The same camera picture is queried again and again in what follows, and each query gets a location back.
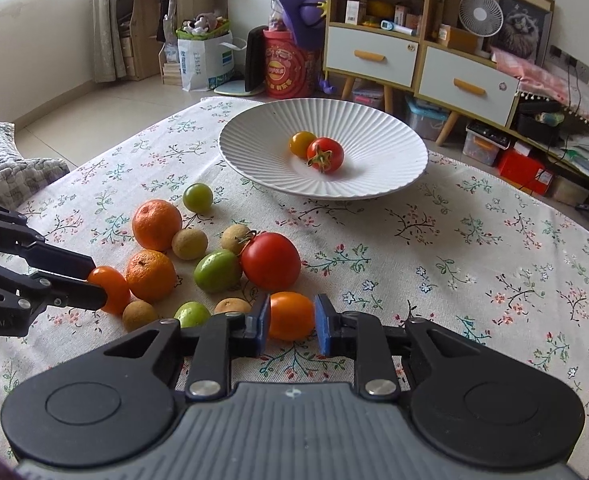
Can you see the floral tablecloth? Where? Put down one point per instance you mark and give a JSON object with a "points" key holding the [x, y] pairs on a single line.
{"points": [[474, 285]]}

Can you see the wooden cabinet white drawers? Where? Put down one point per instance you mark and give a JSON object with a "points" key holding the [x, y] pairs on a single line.
{"points": [[369, 57]]}

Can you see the tan longan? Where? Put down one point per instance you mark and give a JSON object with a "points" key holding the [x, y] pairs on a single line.
{"points": [[232, 306], [190, 244], [235, 238], [139, 316]]}

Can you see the clear storage box black lid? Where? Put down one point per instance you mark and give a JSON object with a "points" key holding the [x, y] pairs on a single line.
{"points": [[484, 145]]}

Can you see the blue lid storage box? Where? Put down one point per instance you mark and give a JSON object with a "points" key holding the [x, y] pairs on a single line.
{"points": [[424, 120]]}

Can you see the small red tomato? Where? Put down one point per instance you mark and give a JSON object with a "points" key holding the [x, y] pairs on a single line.
{"points": [[330, 152]]}

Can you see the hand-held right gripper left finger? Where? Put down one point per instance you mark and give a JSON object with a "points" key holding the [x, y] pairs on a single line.
{"points": [[263, 324]]}

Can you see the red printed bucket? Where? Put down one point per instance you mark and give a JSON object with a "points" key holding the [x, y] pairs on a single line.
{"points": [[284, 67]]}

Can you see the clear snack bag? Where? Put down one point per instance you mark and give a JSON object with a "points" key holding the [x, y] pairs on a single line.
{"points": [[276, 16]]}

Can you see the large orange mandarin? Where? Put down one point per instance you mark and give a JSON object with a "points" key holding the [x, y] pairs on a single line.
{"points": [[157, 225]]}

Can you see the black flat panel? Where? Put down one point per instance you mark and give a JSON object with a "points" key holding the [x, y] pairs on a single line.
{"points": [[255, 60]]}

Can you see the framed cat picture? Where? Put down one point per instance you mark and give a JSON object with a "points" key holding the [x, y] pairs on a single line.
{"points": [[524, 30]]}

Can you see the wooden bookshelf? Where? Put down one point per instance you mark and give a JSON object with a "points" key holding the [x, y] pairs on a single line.
{"points": [[147, 15]]}

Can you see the white paper pile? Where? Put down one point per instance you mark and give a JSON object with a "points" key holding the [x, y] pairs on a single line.
{"points": [[584, 155]]}

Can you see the white desk fan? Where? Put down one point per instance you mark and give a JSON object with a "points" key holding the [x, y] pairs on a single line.
{"points": [[480, 16]]}

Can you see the purple hat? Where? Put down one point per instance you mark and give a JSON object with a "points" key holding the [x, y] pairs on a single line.
{"points": [[294, 5]]}

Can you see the light green jujube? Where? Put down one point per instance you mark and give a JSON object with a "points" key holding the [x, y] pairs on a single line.
{"points": [[192, 313]]}

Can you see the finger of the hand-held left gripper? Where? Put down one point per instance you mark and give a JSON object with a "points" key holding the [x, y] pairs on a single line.
{"points": [[69, 262], [74, 294]]}

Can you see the grey quilted cushion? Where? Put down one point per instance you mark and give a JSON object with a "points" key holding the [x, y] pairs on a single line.
{"points": [[9, 165]]}

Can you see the wall socket strip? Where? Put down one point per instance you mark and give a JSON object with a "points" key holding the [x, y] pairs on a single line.
{"points": [[583, 67]]}

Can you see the small orange mandarin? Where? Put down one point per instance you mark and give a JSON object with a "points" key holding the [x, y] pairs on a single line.
{"points": [[150, 275]]}

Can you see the purple plastic toy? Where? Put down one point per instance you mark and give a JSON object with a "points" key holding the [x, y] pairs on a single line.
{"points": [[327, 85]]}

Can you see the white round base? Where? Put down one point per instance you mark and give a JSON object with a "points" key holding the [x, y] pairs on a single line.
{"points": [[234, 89]]}

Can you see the red box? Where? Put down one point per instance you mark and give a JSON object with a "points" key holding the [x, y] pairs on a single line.
{"points": [[522, 170]]}

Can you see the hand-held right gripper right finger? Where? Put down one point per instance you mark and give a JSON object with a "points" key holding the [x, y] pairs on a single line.
{"points": [[324, 326]]}

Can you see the small clear storage box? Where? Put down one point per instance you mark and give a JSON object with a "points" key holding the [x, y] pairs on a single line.
{"points": [[369, 95]]}

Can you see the white paper bag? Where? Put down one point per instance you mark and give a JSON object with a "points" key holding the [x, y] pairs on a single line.
{"points": [[204, 62]]}

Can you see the large green jujube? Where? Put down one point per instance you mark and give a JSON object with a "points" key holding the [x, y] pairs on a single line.
{"points": [[218, 270]]}

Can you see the white blue thermometer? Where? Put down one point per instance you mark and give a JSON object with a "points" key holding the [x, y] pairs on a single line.
{"points": [[397, 27]]}

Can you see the large red tomato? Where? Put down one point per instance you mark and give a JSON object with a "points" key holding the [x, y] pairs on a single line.
{"points": [[270, 261]]}

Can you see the green grape on cloth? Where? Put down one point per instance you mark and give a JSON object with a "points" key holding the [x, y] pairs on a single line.
{"points": [[197, 197]]}

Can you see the small white box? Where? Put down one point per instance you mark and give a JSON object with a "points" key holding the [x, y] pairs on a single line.
{"points": [[355, 10]]}

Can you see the round orange cherry tomato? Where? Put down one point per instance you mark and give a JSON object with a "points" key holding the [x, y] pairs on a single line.
{"points": [[114, 290]]}

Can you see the pink cloth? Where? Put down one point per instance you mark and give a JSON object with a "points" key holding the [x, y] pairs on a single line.
{"points": [[549, 77]]}

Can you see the white ribbed plate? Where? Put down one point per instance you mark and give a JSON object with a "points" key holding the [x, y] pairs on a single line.
{"points": [[374, 160]]}

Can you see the yellow cherry tomato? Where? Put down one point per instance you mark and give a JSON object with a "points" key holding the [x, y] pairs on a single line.
{"points": [[300, 142]]}

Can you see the beige curtain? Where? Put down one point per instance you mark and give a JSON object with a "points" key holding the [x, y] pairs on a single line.
{"points": [[107, 20]]}

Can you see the oval orange cherry tomato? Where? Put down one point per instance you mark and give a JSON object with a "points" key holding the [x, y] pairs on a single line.
{"points": [[291, 315]]}

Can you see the brown cardboard box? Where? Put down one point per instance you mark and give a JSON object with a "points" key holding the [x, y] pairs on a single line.
{"points": [[457, 39]]}

